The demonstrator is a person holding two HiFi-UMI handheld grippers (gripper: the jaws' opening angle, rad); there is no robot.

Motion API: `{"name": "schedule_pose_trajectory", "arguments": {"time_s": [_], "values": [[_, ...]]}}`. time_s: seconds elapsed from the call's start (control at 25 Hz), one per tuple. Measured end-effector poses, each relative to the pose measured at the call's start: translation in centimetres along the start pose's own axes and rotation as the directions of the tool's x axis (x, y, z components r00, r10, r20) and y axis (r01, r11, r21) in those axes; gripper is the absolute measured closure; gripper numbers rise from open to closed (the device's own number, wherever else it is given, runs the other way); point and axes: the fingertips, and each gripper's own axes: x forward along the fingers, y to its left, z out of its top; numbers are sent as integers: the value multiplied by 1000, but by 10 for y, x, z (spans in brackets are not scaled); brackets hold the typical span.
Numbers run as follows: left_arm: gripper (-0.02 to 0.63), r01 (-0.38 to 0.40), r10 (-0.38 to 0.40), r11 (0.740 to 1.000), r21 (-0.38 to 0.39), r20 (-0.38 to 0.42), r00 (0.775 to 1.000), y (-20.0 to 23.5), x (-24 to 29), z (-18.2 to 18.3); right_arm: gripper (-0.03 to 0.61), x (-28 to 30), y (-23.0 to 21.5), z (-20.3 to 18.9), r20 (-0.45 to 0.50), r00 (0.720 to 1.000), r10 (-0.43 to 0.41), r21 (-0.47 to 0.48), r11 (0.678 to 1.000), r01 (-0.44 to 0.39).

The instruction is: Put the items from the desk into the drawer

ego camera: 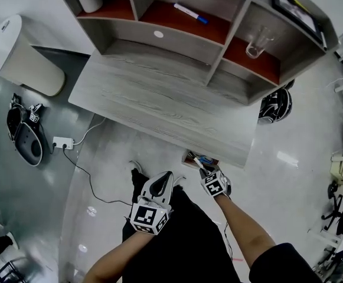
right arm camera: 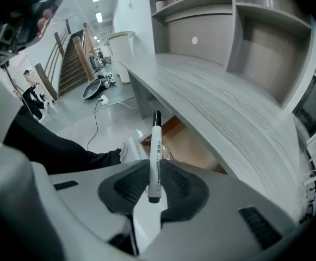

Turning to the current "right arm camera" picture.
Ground spare hand-held gripper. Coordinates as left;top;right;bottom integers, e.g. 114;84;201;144
100;74;117;88

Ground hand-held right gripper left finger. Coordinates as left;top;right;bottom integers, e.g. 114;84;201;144
48;159;150;241

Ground black marker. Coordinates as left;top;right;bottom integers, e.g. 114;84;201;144
147;110;163;204

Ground black door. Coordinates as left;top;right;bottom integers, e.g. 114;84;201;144
292;54;316;136

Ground white power cable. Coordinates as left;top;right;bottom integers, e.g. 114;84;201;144
107;96;140;110

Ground wooden shelf unit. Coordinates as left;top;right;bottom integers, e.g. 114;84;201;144
146;0;316;111

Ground brown wooden staircase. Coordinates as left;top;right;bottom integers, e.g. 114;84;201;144
33;18;96;103

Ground person's right shoe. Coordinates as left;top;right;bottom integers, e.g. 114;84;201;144
118;142;128;163

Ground black power cable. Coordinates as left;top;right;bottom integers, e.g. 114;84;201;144
86;100;102;150

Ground person's left hand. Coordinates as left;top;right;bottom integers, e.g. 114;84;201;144
36;8;53;38

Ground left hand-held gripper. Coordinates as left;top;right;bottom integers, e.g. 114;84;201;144
0;0;72;65

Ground black office chair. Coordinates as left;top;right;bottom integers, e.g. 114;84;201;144
89;54;101;72

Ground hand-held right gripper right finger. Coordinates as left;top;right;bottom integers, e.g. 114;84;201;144
140;160;298;261

